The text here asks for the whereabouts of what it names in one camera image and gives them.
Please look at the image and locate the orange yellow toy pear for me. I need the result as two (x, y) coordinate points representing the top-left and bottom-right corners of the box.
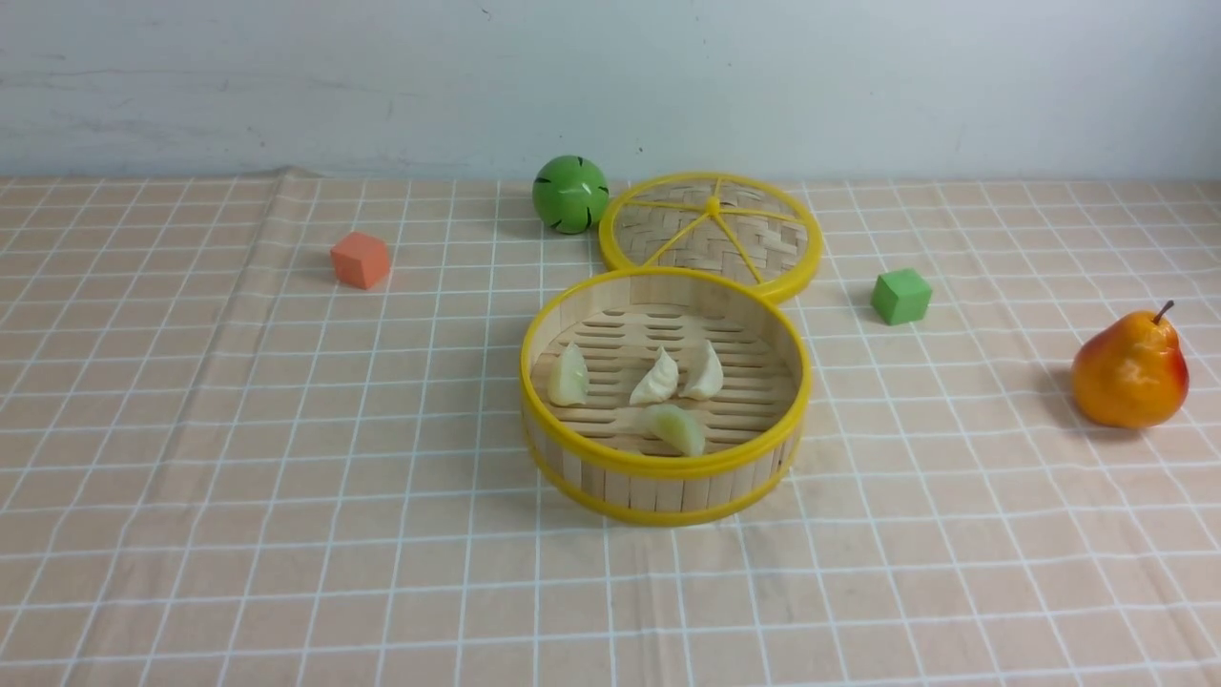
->
(1071, 300), (1190, 430)

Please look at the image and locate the green foam cube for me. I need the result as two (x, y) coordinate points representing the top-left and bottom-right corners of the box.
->
(871, 268), (933, 326)

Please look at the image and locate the bamboo steamer tray yellow rim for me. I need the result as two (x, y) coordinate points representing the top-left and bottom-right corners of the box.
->
(519, 268), (814, 527)

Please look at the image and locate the white dumpling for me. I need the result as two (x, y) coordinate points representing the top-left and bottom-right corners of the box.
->
(679, 340), (724, 401)
(629, 347), (679, 406)

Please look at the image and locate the woven bamboo steamer lid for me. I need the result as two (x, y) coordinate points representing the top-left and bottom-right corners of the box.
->
(598, 171), (824, 303)

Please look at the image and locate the orange foam cube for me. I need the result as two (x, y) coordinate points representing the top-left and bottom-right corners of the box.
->
(330, 231), (391, 290)

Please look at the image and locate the checkered beige tablecloth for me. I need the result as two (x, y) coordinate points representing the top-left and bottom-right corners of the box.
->
(1, 171), (1220, 686)

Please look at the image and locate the green toy watermelon ball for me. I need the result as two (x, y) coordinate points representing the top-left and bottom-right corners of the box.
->
(532, 154), (611, 236)

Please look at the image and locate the pale green dumpling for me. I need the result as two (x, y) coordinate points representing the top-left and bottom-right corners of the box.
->
(547, 340), (590, 408)
(641, 404), (706, 456)

